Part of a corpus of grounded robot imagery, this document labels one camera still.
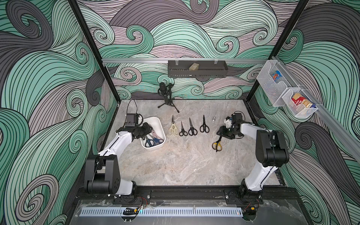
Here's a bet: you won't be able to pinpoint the dark teal handled scissors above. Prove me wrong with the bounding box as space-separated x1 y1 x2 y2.
145 135 156 148

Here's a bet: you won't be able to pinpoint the white plastic storage box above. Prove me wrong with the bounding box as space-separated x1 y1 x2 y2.
141 117 166 151

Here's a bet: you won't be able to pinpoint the yellow handled scissors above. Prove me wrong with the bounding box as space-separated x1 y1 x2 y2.
212 136 222 152

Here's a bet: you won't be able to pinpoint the blue handled scissors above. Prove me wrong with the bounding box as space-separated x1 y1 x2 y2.
150 132 164 145

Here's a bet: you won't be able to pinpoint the large black scissors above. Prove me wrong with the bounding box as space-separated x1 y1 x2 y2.
200 115 210 133

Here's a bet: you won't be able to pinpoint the cream handled scissors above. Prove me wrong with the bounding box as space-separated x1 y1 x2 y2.
168 116 179 136

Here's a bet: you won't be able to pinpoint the black medium scissors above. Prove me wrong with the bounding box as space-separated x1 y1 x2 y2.
188 118 198 136

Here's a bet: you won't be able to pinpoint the small black scissors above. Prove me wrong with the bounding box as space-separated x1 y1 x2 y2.
179 122 188 137

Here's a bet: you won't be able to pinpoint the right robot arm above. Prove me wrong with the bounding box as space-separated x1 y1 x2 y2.
212 122 290 196

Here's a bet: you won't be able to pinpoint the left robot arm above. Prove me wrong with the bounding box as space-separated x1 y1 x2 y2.
84 123 152 196

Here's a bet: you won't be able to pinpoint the black microphone on tripod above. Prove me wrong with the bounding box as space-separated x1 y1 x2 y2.
157 82 180 113

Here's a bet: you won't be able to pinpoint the blue red packet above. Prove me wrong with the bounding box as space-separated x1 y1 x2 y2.
271 70 283 83

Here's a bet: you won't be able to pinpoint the red yellow boxes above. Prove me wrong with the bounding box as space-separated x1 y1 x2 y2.
291 93 313 108

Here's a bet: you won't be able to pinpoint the beige block in tray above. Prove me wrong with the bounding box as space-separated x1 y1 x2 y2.
188 63 200 71

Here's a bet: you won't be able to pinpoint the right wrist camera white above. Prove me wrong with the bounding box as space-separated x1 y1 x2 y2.
224 111 245 128

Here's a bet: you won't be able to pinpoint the pink handled scissors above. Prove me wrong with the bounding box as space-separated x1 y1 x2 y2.
151 130 164 142

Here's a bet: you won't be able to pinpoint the clear wall bin upper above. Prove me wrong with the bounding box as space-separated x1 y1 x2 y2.
257 60 291 107

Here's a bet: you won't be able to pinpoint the clear wall bin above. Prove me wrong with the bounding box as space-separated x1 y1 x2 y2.
282 88 318 118
257 60 291 107

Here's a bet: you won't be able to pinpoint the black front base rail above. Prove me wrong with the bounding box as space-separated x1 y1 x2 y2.
76 185 300 206

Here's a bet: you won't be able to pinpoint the clear wall bin lower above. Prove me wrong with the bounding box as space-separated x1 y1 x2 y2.
282 88 318 118

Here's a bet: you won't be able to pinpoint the black wall shelf tray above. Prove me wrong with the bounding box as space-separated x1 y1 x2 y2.
167 60 229 81

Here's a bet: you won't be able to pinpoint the aluminium wall rail back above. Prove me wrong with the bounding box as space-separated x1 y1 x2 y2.
102 57 267 64

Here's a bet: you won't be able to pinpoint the aluminium wall rail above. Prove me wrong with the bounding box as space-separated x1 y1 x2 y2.
102 57 267 64
272 56 360 162

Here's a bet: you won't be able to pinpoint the white perforated cable duct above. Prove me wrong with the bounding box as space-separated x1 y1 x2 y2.
79 207 243 217

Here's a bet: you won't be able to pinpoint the aluminium wall rail right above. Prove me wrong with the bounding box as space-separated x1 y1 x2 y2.
272 56 360 162

